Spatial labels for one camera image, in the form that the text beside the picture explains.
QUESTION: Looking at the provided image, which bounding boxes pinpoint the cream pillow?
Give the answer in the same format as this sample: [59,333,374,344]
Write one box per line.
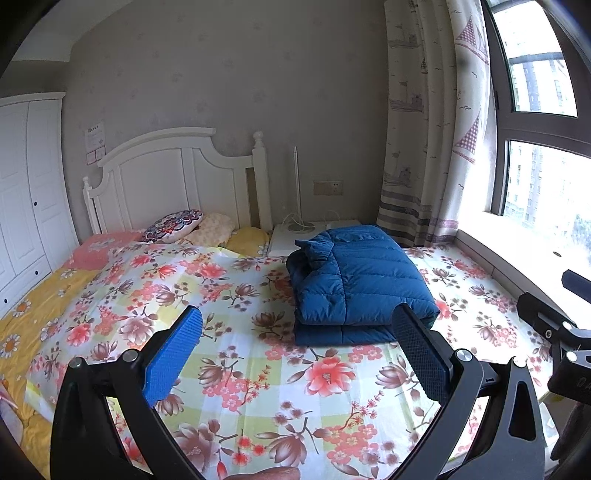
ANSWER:
[185,213,236,247]

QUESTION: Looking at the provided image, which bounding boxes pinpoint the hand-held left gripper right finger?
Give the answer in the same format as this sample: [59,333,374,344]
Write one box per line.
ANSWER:
[392,303,548,480]

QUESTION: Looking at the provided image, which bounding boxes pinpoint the sailboat print curtain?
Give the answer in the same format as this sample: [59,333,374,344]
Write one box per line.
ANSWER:
[376,0,492,247]

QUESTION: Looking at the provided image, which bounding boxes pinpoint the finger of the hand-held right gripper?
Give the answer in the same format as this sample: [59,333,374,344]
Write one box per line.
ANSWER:
[516,292,591,367]
[561,270,591,305]

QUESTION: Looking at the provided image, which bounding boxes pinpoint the window sill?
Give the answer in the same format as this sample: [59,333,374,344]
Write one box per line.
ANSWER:
[455,228,591,315]

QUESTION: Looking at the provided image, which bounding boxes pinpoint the blue puffer jacket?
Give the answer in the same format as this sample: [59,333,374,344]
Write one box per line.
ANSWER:
[286,224,437,347]

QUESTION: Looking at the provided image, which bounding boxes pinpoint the white paper notice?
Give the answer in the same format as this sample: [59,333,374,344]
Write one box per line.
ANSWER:
[84,121,107,149]

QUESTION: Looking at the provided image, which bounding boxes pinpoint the yellow flowered bedsheet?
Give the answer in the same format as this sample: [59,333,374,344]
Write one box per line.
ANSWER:
[0,226,271,480]

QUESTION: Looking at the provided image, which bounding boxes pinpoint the white bed headboard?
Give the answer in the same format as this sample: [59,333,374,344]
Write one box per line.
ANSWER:
[82,128,273,234]

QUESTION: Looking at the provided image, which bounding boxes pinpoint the dark framed window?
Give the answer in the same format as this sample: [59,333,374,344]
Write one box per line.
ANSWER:
[480,0,591,232]

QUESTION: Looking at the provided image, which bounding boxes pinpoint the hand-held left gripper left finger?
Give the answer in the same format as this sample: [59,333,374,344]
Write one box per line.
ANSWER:
[50,305,206,480]

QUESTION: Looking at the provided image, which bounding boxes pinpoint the patterned round pillow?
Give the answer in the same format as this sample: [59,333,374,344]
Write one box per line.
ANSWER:
[141,209,204,244]

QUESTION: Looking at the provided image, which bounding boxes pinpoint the white wardrobe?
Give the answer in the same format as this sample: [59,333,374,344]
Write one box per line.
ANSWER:
[0,92,80,319]

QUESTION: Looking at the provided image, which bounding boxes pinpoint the pink pouch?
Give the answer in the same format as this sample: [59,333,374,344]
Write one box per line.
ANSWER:
[0,376,21,444]

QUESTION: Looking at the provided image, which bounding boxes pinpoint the white nightstand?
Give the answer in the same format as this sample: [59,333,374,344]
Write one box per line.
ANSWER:
[267,219,363,257]

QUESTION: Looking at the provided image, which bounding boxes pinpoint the floral quilt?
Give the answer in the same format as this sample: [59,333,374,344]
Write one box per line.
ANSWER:
[25,242,573,480]

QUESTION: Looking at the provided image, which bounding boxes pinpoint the pink pillow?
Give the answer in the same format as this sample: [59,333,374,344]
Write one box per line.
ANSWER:
[62,229,148,271]

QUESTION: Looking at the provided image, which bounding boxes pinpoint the person's left hand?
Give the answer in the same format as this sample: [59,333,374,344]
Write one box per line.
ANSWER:
[226,466,301,480]

